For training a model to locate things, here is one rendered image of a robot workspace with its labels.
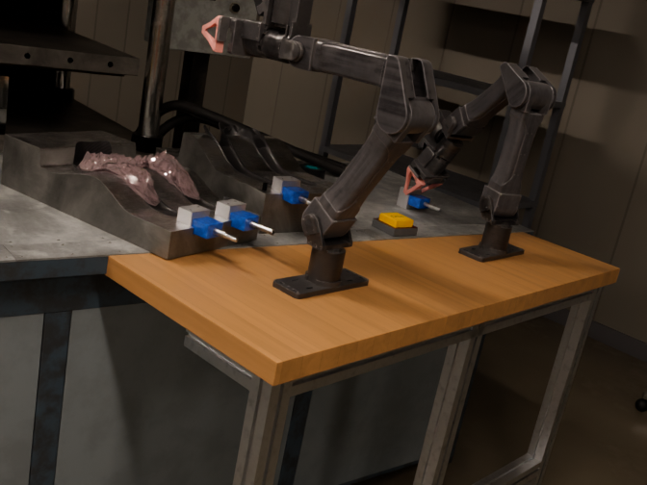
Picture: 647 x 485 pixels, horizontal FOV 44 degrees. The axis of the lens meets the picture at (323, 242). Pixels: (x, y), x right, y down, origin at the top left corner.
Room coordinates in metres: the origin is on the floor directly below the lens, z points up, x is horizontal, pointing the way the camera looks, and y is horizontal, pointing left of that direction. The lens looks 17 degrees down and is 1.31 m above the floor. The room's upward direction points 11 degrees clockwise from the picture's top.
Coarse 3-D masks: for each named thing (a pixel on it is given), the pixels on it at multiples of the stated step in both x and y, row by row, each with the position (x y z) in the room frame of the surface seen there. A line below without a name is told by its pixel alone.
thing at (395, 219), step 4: (380, 216) 1.88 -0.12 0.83; (384, 216) 1.87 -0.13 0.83; (388, 216) 1.87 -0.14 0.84; (392, 216) 1.87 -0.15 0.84; (396, 216) 1.88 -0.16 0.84; (400, 216) 1.89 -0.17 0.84; (384, 220) 1.86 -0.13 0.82; (388, 220) 1.85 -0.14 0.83; (392, 220) 1.85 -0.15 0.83; (396, 220) 1.84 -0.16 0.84; (400, 220) 1.84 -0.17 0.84; (404, 220) 1.85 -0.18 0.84; (408, 220) 1.86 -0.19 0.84; (412, 220) 1.87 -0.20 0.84; (392, 224) 1.84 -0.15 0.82; (396, 224) 1.84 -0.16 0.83; (400, 224) 1.85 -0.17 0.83; (404, 224) 1.86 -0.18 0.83; (408, 224) 1.86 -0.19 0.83; (412, 224) 1.87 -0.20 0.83
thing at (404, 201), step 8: (400, 192) 2.15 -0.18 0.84; (416, 192) 2.15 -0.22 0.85; (400, 200) 2.14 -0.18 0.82; (408, 200) 2.13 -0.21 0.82; (416, 200) 2.11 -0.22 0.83; (424, 200) 2.11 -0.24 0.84; (408, 208) 2.13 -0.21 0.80; (424, 208) 2.12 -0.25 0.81; (432, 208) 2.09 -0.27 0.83; (440, 208) 2.08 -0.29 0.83
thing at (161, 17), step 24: (72, 0) 2.78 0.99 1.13; (168, 0) 2.27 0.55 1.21; (72, 24) 2.78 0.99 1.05; (168, 24) 2.27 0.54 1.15; (168, 48) 2.29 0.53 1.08; (144, 72) 2.28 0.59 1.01; (48, 96) 2.76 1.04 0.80; (72, 96) 2.80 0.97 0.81; (144, 96) 2.27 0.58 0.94; (144, 120) 2.26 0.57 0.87; (144, 144) 2.24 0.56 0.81
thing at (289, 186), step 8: (280, 176) 1.71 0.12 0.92; (288, 176) 1.72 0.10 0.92; (272, 184) 1.70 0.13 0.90; (280, 184) 1.68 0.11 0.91; (288, 184) 1.68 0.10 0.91; (296, 184) 1.70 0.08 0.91; (288, 192) 1.66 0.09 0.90; (296, 192) 1.65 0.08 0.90; (304, 192) 1.66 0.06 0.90; (288, 200) 1.65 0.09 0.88; (296, 200) 1.65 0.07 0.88; (304, 200) 1.64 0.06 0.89
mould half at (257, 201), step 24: (192, 144) 1.88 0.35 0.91; (216, 144) 1.88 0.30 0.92; (240, 144) 1.93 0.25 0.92; (192, 168) 1.87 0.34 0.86; (216, 168) 1.80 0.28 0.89; (264, 168) 1.89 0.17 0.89; (288, 168) 1.94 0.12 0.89; (216, 192) 1.78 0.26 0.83; (240, 192) 1.71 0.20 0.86; (264, 192) 1.64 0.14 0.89; (312, 192) 1.73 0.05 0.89; (264, 216) 1.64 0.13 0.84; (288, 216) 1.68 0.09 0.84
